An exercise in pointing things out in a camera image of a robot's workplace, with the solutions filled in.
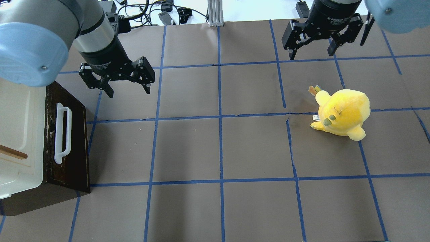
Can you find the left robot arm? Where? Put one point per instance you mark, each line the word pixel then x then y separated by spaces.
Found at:
pixel 36 36

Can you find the aluminium frame post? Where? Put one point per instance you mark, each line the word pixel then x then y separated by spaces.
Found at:
pixel 215 13

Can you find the dark wooden drawer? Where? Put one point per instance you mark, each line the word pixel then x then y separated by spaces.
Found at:
pixel 65 156

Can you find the dark wooden drawer cabinet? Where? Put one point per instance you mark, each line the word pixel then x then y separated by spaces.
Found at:
pixel 36 198

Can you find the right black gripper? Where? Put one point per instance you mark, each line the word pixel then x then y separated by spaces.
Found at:
pixel 329 14

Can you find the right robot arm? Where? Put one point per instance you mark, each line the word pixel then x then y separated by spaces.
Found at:
pixel 398 16

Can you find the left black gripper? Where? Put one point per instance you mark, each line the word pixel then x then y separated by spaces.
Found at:
pixel 103 55

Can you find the white plastic storage box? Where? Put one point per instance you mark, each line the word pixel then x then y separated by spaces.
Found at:
pixel 22 117

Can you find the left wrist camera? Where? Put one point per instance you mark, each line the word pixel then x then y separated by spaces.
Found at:
pixel 119 24

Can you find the yellow plush dinosaur toy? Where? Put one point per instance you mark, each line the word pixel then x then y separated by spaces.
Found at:
pixel 342 113

